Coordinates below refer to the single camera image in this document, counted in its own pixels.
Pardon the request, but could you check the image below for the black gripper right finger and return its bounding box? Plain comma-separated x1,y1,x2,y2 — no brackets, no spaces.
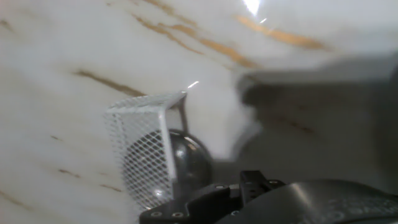
238,170,286,207

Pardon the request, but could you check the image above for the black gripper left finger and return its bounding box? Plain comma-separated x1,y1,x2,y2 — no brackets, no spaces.
139,183,243,224

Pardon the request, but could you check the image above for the round metal plate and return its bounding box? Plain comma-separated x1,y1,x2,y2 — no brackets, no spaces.
124,129,215,209

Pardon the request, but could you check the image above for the marble pattern board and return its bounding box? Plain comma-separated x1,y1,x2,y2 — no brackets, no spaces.
0,0,398,224

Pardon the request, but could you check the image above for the clear plastic box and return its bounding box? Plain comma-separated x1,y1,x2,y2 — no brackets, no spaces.
104,91,189,212

